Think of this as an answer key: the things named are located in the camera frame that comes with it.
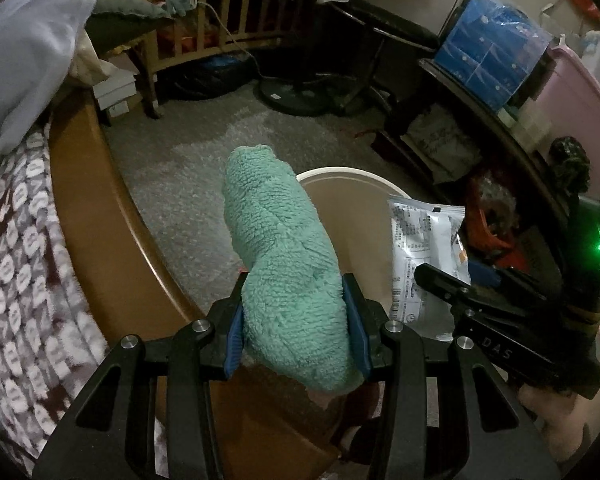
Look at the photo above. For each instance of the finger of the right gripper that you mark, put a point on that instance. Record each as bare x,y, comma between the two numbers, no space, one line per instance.
484,276
459,295

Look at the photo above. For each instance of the cream trash bin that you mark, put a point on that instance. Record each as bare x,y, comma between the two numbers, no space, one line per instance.
353,205

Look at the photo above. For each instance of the black fan base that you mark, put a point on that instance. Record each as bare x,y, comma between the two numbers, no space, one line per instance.
318,96

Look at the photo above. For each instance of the blue plastic drawer box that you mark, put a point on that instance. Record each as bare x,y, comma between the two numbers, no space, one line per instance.
492,49

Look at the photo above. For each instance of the pink storage tub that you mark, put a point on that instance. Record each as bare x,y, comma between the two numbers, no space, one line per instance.
570,99

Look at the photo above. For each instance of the wooden bed frame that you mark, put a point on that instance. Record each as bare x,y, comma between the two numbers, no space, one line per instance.
266,426

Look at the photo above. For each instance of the person right hand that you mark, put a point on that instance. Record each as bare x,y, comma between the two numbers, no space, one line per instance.
564,420

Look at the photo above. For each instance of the wooden crib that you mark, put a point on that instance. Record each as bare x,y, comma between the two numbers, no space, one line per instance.
163,34

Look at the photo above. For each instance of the lavender blanket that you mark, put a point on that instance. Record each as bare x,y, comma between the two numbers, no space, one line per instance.
37,44

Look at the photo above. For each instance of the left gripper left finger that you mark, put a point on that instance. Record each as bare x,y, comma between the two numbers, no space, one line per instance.
109,430

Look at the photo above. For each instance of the white foil snack bag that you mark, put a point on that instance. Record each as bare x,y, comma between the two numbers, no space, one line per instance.
425,233

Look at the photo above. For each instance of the patterned bed cover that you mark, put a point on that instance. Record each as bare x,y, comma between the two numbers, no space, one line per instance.
49,342

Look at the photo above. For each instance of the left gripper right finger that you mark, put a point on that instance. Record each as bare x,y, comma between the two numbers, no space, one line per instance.
446,412

